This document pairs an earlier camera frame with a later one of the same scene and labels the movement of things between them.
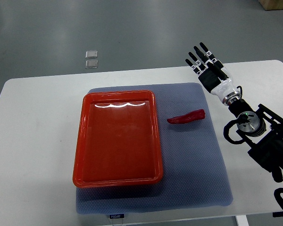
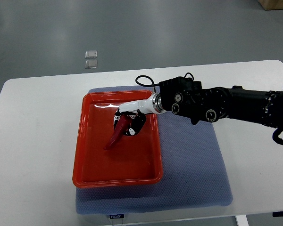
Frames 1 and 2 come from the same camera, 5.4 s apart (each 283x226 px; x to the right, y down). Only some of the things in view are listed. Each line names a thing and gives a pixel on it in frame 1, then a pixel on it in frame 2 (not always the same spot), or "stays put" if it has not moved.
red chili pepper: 190,116 → 121,126
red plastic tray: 117,141 stays put
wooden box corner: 276,4 stays put
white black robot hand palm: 213,84 → 153,104
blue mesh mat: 195,173 stays put
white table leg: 242,220 stays put
